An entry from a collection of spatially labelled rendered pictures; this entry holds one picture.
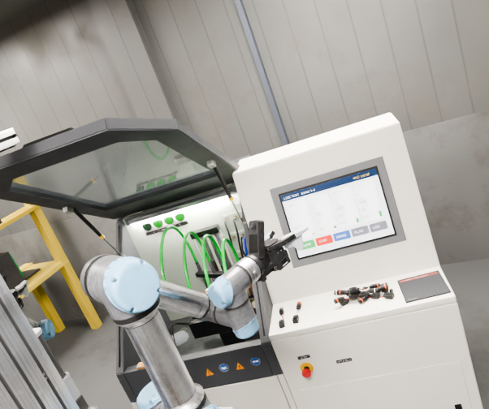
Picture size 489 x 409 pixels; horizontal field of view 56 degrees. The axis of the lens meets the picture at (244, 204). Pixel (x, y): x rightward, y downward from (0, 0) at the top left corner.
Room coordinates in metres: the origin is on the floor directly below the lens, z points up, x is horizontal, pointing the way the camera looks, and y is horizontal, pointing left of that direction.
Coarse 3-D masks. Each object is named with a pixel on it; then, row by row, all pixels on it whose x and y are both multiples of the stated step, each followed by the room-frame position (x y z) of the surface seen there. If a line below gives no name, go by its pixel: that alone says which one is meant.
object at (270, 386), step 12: (240, 384) 1.60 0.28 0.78; (252, 384) 1.59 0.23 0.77; (264, 384) 1.58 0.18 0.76; (276, 384) 1.57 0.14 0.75; (216, 396) 1.63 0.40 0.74; (228, 396) 1.62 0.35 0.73; (240, 396) 1.61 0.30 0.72; (252, 396) 1.60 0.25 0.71; (264, 396) 1.58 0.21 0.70; (276, 396) 1.57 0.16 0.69; (240, 408) 1.61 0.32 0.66; (252, 408) 1.60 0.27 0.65; (264, 408) 1.59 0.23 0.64; (276, 408) 1.58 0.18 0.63; (288, 408) 1.56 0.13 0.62
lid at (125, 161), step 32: (96, 128) 1.35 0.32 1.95; (128, 128) 1.36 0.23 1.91; (160, 128) 1.41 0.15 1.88; (0, 160) 1.44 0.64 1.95; (32, 160) 1.42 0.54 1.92; (64, 160) 1.47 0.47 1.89; (96, 160) 1.57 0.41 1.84; (128, 160) 1.63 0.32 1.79; (160, 160) 1.69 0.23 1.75; (192, 160) 1.71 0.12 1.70; (224, 160) 1.80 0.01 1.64; (0, 192) 1.61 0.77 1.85; (32, 192) 1.71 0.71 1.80; (64, 192) 1.80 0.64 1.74; (96, 192) 1.89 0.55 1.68; (128, 192) 1.98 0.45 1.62; (160, 192) 2.03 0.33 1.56; (192, 192) 2.12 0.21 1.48
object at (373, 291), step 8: (352, 288) 1.57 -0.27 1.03; (368, 288) 1.57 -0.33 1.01; (376, 288) 1.55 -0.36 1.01; (384, 288) 1.54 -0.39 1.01; (352, 296) 1.56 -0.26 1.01; (360, 296) 1.55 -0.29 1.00; (368, 296) 1.55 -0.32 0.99; (376, 296) 1.52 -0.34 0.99; (384, 296) 1.51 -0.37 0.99; (392, 296) 1.49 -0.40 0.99; (344, 304) 1.56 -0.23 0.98
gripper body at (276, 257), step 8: (272, 240) 1.27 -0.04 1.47; (272, 248) 1.23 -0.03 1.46; (280, 248) 1.26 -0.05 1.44; (248, 256) 1.21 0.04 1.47; (272, 256) 1.23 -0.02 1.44; (280, 256) 1.25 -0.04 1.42; (288, 256) 1.26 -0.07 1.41; (264, 264) 1.22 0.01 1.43; (272, 264) 1.23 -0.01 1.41; (280, 264) 1.23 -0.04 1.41; (264, 272) 1.21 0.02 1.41; (264, 280) 1.20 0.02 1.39
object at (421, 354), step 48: (288, 144) 2.04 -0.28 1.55; (336, 144) 1.78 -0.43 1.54; (384, 144) 1.73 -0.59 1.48; (240, 192) 1.88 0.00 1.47; (432, 240) 1.62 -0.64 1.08; (288, 288) 1.76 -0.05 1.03; (336, 288) 1.70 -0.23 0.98; (336, 336) 1.49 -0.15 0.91; (384, 336) 1.45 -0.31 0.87; (432, 336) 1.40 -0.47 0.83; (288, 384) 1.55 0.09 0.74; (336, 384) 1.50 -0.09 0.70; (384, 384) 1.46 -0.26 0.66; (432, 384) 1.41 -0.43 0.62
